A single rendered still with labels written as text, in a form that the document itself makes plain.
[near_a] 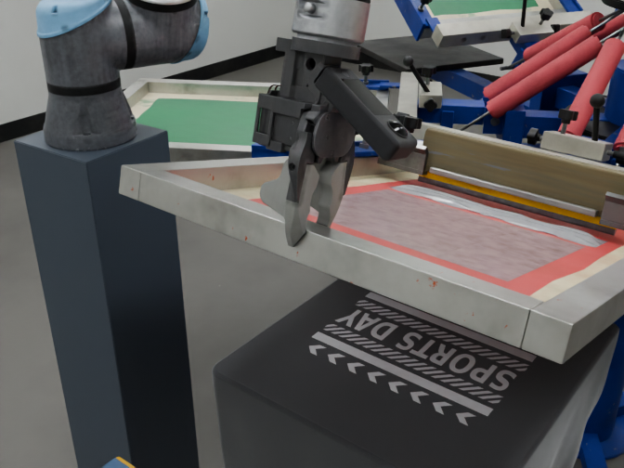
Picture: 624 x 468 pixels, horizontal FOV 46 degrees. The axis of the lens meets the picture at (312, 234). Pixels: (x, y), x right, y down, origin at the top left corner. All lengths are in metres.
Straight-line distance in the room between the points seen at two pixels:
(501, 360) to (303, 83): 0.57
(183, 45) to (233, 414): 0.60
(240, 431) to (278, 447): 0.08
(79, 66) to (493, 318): 0.78
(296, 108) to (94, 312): 0.71
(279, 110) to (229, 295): 2.34
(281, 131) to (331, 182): 0.08
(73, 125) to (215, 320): 1.79
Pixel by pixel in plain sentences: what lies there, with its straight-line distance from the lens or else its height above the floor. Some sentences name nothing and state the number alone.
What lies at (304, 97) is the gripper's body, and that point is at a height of 1.40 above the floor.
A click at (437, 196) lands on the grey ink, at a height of 1.11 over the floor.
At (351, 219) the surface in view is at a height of 1.18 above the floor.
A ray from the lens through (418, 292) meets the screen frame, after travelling 0.71.
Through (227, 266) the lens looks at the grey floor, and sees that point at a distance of 3.28.
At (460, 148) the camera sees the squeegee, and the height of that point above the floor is 1.17.
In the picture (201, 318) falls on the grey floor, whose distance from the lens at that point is 2.95.
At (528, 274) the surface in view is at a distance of 0.92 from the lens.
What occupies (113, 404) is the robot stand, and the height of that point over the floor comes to 0.71.
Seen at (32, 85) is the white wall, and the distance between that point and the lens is 5.13.
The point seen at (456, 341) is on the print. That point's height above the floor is 0.95.
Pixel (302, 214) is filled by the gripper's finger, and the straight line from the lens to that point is 0.76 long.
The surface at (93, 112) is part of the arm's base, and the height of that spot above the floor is 1.26.
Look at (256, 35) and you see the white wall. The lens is 6.49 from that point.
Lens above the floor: 1.63
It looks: 27 degrees down
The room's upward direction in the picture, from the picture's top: straight up
